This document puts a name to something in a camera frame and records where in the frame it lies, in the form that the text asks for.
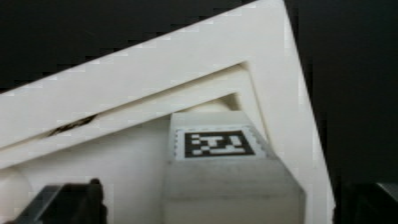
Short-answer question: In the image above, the white square tabletop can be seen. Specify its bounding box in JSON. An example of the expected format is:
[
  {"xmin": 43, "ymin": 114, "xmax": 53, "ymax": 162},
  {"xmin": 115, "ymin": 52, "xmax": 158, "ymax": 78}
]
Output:
[{"xmin": 0, "ymin": 0, "xmax": 334, "ymax": 224}]

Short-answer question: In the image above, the white leg with tag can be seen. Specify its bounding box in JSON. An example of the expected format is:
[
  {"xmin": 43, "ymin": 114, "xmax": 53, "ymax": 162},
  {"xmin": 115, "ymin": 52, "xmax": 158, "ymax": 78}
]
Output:
[{"xmin": 162, "ymin": 100, "xmax": 306, "ymax": 224}]

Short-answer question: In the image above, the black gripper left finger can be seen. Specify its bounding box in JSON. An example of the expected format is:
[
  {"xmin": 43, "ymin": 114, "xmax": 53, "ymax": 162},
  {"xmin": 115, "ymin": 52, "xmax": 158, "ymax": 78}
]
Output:
[{"xmin": 11, "ymin": 178, "xmax": 108, "ymax": 224}]

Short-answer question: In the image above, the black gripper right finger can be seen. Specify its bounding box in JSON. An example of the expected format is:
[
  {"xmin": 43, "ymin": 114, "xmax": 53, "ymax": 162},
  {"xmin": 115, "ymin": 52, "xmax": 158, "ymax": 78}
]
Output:
[{"xmin": 352, "ymin": 182, "xmax": 398, "ymax": 224}]

